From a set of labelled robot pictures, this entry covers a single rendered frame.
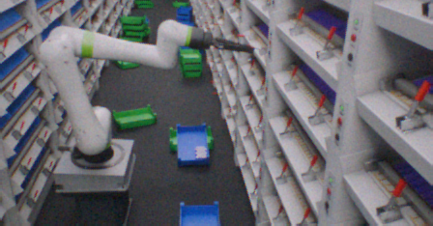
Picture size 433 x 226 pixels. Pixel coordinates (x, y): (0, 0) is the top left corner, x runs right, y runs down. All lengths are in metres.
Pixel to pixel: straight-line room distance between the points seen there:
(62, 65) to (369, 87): 1.14
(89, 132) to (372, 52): 1.22
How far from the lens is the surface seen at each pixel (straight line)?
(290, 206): 1.51
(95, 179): 1.95
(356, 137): 0.96
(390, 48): 0.90
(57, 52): 1.62
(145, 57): 1.77
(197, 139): 2.75
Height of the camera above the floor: 1.42
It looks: 24 degrees down
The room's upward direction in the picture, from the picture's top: 1 degrees clockwise
